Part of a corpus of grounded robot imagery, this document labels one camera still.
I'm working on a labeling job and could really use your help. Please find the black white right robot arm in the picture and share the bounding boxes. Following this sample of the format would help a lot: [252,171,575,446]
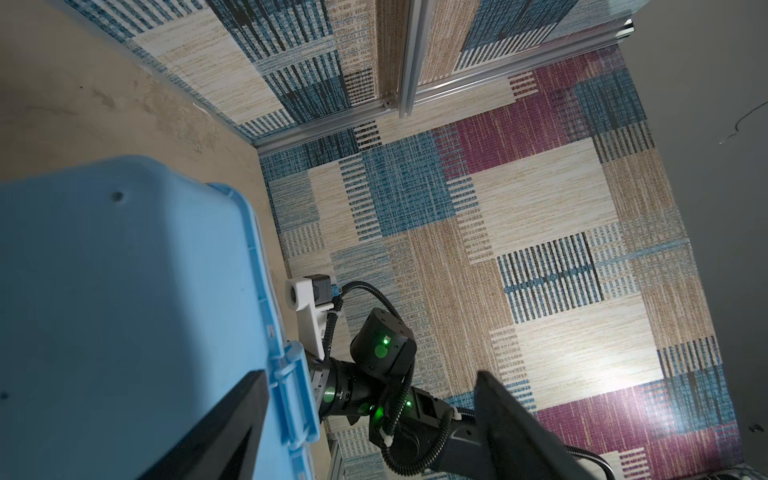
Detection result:
[288,275,615,479]

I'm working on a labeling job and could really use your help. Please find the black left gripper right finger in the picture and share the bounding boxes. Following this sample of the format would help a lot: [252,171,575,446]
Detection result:
[474,371,593,479]

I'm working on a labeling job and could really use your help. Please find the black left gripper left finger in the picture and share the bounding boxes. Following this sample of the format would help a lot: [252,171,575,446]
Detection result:
[141,370,270,479]

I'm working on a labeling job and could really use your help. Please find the light blue plastic toolbox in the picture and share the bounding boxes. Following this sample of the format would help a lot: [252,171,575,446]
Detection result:
[1,156,319,479]

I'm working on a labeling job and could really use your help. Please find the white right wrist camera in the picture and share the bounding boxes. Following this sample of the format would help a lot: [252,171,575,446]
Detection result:
[286,274,334,360]

